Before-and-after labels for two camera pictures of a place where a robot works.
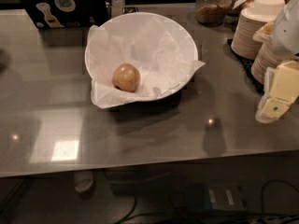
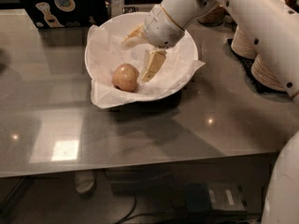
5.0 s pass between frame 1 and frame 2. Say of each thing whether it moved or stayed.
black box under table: stayed
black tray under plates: stayed
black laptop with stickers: stayed
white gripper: moved
